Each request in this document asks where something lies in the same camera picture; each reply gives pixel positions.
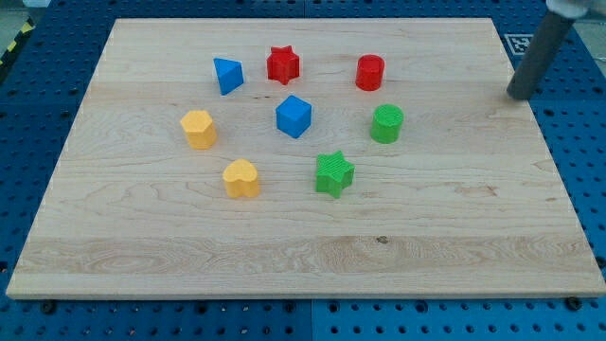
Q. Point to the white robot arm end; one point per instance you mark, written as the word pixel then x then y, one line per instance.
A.
pixel 576 9

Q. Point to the green star block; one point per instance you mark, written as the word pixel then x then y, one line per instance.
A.
pixel 333 173

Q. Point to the blue cube block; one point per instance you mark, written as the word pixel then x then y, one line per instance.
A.
pixel 293 116

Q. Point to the red star block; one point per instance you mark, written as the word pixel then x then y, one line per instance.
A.
pixel 283 64

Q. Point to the light wooden board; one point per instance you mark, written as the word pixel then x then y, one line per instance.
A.
pixel 467 202

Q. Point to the yellow heart block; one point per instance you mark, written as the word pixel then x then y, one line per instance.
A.
pixel 240 178

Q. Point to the green cylinder block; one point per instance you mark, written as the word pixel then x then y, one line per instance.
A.
pixel 386 123

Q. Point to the yellow hexagon block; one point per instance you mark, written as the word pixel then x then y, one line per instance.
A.
pixel 199 128

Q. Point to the blue triangular prism block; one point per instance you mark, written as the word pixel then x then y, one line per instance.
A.
pixel 229 74

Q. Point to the red cylinder block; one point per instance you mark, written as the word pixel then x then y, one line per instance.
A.
pixel 369 73

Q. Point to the white fiducial marker tag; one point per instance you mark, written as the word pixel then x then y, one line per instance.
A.
pixel 518 43

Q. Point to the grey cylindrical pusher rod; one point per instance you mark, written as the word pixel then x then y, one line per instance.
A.
pixel 541 52

